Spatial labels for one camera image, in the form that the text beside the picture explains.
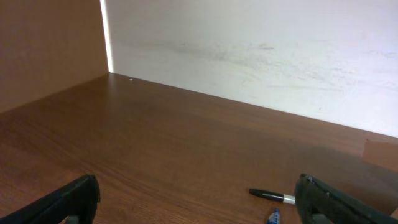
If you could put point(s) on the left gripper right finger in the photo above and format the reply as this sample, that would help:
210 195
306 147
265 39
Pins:
318 202

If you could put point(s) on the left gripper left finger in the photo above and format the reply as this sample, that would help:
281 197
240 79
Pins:
78 198

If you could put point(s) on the black permanent marker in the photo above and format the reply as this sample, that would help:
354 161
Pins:
284 198

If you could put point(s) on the blue ballpoint pen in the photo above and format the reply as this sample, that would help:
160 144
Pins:
274 218

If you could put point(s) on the open cardboard box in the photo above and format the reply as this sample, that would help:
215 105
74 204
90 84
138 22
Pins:
381 154

